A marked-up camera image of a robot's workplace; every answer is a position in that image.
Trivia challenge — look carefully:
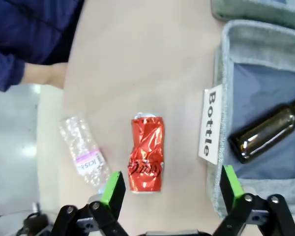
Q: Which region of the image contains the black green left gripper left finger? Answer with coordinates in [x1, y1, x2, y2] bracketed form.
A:
[50, 170, 130, 236]

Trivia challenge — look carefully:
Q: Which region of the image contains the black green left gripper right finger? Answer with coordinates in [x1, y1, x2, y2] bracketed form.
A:
[210, 165, 295, 236]

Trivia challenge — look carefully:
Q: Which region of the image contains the person's bare forearm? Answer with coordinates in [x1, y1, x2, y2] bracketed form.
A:
[21, 62, 68, 89]

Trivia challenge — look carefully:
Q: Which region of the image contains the crushed red soda can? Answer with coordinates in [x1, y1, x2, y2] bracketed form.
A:
[126, 112, 164, 194]

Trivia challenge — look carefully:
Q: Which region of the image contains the grey fabric basket blue lining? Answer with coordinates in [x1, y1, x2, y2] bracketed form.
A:
[206, 20, 295, 220]

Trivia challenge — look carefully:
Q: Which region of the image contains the crushed clear plastic bottle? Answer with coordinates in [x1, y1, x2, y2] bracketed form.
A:
[58, 115, 112, 194]

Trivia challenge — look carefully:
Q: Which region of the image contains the white Bottle label card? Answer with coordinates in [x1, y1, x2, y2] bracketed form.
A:
[197, 84, 223, 165]

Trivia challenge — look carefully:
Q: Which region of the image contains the brown glass bottle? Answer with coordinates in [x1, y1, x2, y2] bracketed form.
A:
[228, 94, 295, 164]

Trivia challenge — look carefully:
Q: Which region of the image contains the person in blue jacket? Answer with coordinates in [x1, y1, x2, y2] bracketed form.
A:
[0, 0, 86, 92]

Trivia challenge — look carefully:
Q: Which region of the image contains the black cable bundle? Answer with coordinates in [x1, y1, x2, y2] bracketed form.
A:
[14, 202, 52, 236]

